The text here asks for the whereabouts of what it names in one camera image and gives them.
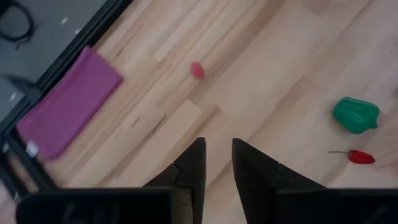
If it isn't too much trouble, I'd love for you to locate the red toy chili pepper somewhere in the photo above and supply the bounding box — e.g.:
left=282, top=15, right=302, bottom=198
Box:
left=328, top=149, right=376, bottom=165

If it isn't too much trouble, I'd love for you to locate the green toy bell pepper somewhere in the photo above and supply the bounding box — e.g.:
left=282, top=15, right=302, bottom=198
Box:
left=331, top=96, right=381, bottom=135

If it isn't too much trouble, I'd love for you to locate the black cable loop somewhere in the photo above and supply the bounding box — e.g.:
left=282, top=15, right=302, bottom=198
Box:
left=0, top=0, right=35, bottom=44

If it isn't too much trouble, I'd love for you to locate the purple folded cloth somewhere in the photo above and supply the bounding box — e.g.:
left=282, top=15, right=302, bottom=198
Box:
left=16, top=45, right=124, bottom=161

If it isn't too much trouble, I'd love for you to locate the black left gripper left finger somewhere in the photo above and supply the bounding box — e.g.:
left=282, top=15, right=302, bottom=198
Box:
left=143, top=137, right=207, bottom=224

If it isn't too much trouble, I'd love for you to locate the black table edge frame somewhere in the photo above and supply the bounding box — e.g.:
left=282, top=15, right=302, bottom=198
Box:
left=0, top=0, right=134, bottom=203

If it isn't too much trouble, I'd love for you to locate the red toy strawberry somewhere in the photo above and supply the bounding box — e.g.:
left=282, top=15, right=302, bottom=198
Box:
left=190, top=61, right=205, bottom=80

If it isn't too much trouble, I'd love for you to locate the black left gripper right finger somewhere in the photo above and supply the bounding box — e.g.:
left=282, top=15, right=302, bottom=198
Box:
left=232, top=138, right=326, bottom=224

